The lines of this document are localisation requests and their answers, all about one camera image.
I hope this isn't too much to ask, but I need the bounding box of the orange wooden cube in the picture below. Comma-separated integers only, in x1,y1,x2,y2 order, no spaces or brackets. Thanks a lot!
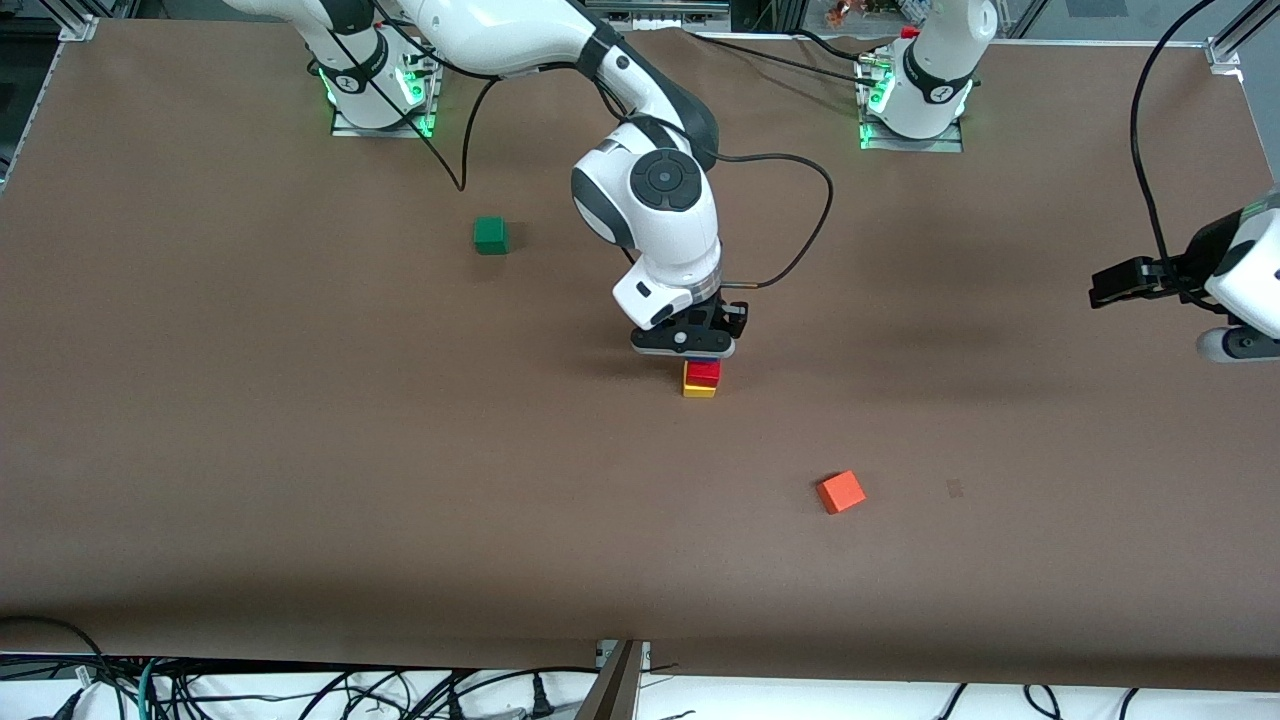
816,470,867,516

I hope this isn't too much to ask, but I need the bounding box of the brown table cover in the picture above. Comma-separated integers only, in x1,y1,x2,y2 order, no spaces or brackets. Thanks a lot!
0,18,1280,691

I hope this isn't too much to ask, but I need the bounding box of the aluminium frame profile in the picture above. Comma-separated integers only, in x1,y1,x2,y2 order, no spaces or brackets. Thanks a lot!
55,0,101,43
1205,0,1280,71

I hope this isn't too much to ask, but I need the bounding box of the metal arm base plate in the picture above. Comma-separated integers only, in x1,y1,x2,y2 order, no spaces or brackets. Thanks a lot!
858,55,965,153
330,45,438,139

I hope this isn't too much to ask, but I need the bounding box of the black table cable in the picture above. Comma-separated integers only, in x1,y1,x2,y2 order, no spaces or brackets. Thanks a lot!
685,30,881,86

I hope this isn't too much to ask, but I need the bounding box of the brown wooden post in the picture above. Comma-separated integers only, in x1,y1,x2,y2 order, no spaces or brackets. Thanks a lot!
575,640,646,720

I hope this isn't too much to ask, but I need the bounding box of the black looped floor cable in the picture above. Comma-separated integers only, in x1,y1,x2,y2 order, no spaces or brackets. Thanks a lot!
0,615,101,661

